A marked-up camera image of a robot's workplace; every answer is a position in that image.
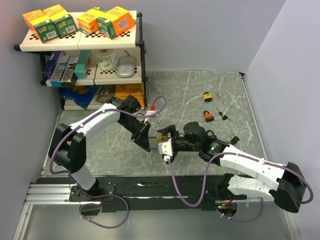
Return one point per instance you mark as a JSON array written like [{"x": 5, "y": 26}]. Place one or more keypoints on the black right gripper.
[{"x": 171, "y": 129}]

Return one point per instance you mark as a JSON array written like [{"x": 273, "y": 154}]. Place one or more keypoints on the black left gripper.
[{"x": 142, "y": 139}]

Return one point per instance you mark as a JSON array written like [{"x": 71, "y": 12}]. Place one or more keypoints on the brass padlock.
[{"x": 159, "y": 138}]

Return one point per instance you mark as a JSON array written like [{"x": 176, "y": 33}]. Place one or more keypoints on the orange padlock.
[{"x": 208, "y": 116}]

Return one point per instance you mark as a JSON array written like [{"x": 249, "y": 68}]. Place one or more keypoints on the yellow padlock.
[{"x": 207, "y": 97}]

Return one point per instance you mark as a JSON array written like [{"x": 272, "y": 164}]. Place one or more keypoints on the black padlock key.
[{"x": 233, "y": 140}]

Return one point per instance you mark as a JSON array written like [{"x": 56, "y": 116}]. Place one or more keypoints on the black padlock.
[{"x": 210, "y": 134}]

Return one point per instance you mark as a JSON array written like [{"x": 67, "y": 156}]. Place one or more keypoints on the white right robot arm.
[{"x": 284, "y": 184}]

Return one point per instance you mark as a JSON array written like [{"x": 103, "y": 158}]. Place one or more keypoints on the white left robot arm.
[{"x": 68, "y": 147}]

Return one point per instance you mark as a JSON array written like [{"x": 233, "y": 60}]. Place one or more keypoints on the orange honey dijon bag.
[{"x": 122, "y": 91}]

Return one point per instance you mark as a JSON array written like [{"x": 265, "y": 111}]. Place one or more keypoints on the olive brown snack bag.
[{"x": 106, "y": 92}]

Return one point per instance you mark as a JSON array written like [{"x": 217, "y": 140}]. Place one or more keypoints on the silver mesh pouch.
[{"x": 126, "y": 66}]

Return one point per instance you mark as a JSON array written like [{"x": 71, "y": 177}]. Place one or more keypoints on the beige three-tier shelf rack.
[{"x": 130, "y": 42}]

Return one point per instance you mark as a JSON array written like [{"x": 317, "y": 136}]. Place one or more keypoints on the paper towel roll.
[{"x": 106, "y": 59}]

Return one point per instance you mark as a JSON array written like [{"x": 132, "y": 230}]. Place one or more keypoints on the grey black box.
[{"x": 68, "y": 79}]

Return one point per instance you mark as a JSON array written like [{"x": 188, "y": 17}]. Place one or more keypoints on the white grey box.
[{"x": 58, "y": 71}]

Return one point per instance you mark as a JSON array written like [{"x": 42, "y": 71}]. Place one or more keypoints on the purple box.
[{"x": 51, "y": 64}]

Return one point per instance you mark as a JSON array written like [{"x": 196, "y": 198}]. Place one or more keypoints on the orange green sponge box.
[
  {"x": 111, "y": 23},
  {"x": 41, "y": 25},
  {"x": 62, "y": 20}
]

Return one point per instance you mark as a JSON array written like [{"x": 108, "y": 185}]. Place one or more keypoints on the yellow orange sponge pack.
[{"x": 87, "y": 21}]

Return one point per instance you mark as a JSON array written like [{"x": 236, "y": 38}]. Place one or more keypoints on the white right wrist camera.
[{"x": 165, "y": 149}]

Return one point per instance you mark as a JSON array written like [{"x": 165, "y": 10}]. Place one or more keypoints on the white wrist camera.
[
  {"x": 152, "y": 112},
  {"x": 165, "y": 149}
]

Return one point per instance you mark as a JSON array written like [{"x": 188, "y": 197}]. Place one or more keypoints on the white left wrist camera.
[{"x": 152, "y": 112}]

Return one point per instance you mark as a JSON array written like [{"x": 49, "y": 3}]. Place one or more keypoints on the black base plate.
[{"x": 119, "y": 203}]

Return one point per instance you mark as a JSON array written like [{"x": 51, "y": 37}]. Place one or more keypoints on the aluminium rail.
[{"x": 50, "y": 193}]

